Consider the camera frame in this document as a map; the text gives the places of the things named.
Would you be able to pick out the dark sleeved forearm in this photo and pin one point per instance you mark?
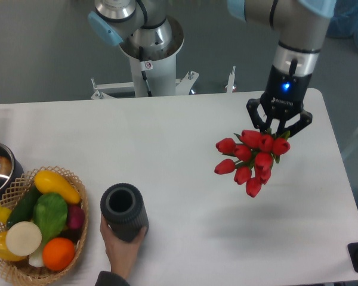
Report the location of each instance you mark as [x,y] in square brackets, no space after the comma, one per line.
[106,278]

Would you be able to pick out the dark green cucumber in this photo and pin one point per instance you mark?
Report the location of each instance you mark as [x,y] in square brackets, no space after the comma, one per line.
[23,210]

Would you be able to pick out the dark grey ribbed vase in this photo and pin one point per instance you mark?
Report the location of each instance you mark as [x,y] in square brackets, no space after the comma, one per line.
[123,208]

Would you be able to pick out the purple red onion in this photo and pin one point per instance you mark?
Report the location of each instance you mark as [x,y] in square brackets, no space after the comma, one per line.
[75,217]

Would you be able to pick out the woven wicker basket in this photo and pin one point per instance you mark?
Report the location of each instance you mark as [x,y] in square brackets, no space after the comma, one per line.
[21,273]

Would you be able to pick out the person's bare hand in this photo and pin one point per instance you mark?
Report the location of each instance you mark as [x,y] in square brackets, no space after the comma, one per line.
[121,255]

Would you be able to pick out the red tulip bouquet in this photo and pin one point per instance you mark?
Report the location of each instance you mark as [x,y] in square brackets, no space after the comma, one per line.
[251,158]

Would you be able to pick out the green lettuce leaf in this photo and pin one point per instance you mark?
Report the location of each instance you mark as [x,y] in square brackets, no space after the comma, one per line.
[49,215]

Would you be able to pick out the yellow squash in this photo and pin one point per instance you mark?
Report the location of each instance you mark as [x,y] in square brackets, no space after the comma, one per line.
[47,181]

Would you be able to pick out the orange fruit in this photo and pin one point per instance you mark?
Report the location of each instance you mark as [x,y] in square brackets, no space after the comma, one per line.
[58,253]

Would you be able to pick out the yellow bell pepper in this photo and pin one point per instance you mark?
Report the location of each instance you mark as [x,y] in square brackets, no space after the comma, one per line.
[5,254]

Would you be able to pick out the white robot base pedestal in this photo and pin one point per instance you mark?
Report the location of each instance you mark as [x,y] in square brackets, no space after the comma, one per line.
[152,55]

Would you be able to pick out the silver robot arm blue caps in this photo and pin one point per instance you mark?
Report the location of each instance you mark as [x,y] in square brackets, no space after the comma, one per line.
[302,26]

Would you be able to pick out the yellow banana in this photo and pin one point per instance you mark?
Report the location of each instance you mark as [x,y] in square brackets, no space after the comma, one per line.
[4,214]

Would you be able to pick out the white round radish slice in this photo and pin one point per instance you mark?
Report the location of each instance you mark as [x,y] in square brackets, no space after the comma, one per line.
[23,238]

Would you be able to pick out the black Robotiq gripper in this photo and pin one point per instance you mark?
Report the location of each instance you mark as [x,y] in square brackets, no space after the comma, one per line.
[282,99]

